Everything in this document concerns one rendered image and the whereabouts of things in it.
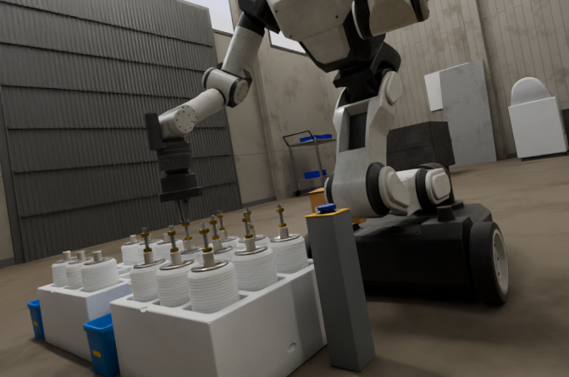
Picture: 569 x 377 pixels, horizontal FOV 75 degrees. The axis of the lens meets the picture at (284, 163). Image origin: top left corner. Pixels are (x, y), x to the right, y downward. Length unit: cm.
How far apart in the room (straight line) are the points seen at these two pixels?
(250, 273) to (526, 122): 622
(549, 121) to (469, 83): 233
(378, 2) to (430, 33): 861
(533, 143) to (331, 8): 596
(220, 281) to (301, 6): 71
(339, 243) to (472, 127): 761
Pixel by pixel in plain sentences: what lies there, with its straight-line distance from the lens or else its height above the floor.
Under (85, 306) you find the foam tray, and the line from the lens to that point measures 118.
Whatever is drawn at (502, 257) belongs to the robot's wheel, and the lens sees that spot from 119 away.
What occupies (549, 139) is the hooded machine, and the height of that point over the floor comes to 27.
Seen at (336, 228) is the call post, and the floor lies 28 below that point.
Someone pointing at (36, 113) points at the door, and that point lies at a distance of 480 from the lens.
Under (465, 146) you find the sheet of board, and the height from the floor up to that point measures 38.
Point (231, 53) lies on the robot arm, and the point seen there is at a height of 81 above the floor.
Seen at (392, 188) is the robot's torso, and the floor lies 33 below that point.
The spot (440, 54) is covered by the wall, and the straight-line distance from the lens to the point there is 918.
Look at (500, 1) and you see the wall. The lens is 915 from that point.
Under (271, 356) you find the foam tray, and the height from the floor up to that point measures 6.
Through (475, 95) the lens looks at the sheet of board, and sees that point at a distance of 850.
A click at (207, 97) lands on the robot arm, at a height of 67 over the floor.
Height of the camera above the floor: 40
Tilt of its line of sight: 2 degrees up
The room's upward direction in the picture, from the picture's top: 10 degrees counter-clockwise
